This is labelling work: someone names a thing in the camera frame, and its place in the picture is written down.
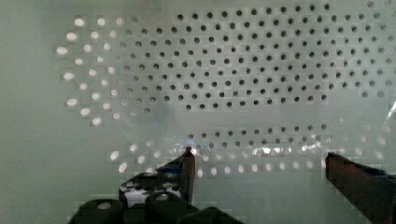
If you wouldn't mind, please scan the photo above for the green plastic strainer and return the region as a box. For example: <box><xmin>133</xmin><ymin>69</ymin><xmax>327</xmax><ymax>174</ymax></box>
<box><xmin>1</xmin><ymin>0</ymin><xmax>395</xmax><ymax>224</ymax></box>

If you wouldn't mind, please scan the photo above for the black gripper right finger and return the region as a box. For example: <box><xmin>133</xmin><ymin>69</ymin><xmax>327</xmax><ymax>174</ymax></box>
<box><xmin>325</xmin><ymin>152</ymin><xmax>396</xmax><ymax>224</ymax></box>

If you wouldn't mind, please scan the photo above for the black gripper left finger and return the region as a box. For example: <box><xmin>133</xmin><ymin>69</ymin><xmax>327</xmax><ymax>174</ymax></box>
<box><xmin>67</xmin><ymin>147</ymin><xmax>243</xmax><ymax>224</ymax></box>

